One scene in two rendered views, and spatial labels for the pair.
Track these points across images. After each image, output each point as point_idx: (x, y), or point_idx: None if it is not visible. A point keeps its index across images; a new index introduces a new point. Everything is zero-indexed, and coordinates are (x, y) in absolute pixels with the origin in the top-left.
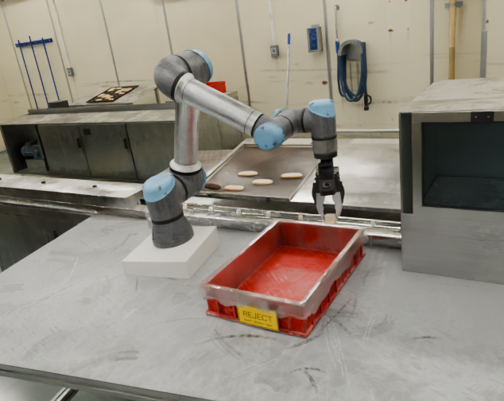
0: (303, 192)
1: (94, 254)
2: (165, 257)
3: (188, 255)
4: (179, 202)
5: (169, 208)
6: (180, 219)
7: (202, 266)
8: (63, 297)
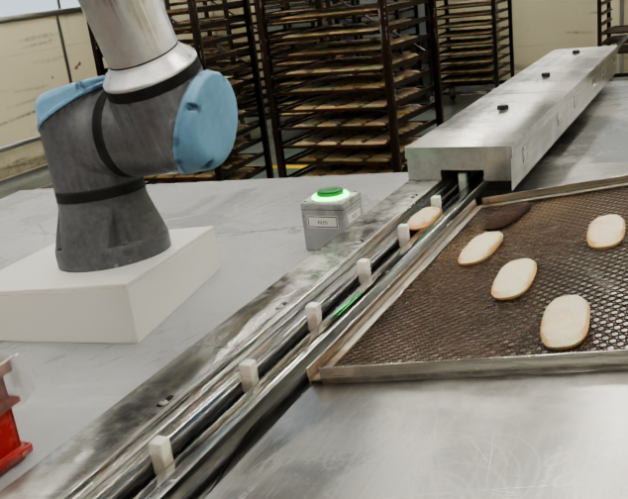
0: (368, 400)
1: (206, 222)
2: (14, 269)
3: None
4: (73, 161)
5: (49, 165)
6: (69, 206)
7: (15, 344)
8: (32, 245)
